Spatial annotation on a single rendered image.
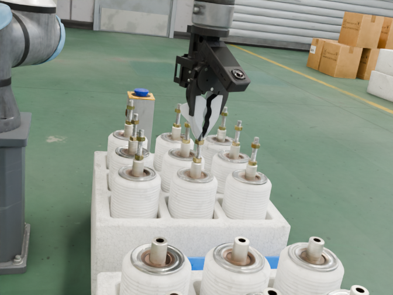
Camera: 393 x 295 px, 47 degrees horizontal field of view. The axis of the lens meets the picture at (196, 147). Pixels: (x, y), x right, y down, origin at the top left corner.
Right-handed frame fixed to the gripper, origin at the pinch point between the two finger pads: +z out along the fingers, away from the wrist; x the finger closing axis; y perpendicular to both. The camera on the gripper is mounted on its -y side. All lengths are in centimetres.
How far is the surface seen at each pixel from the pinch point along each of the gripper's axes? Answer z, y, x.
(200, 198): 12.0, -4.0, 1.4
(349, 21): -17, 217, -331
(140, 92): 1.9, 39.5, -7.9
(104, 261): 24.5, 0.3, 19.0
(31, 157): 35, 80, 9
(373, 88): 29, 141, -280
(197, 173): 8.4, -0.5, 0.2
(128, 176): 9.1, 4.1, 13.4
